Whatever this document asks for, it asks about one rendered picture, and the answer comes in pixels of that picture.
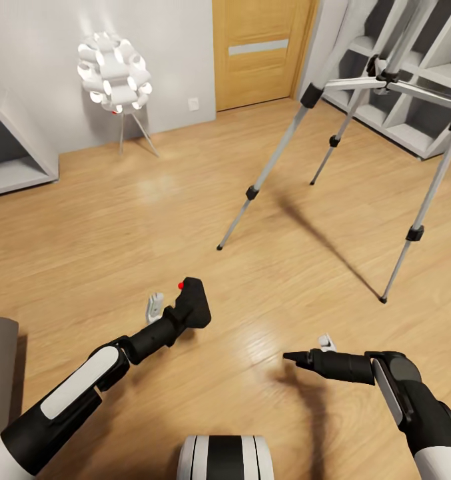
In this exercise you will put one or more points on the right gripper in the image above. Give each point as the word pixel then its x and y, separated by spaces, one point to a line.
pixel 330 365

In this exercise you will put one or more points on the wall socket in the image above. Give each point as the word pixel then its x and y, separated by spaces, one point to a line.
pixel 193 103

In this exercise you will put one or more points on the camera tripod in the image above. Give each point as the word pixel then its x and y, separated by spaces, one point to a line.
pixel 383 70

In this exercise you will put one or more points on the robot trunk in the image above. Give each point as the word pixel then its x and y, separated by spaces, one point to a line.
pixel 225 457

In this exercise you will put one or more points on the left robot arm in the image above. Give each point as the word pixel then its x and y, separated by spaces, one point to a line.
pixel 27 445

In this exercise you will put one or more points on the digital camera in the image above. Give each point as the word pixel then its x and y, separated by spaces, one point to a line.
pixel 192 293

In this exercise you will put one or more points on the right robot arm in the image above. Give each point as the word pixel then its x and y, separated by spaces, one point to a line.
pixel 425 421

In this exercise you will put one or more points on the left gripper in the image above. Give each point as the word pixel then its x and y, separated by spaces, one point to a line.
pixel 168 327

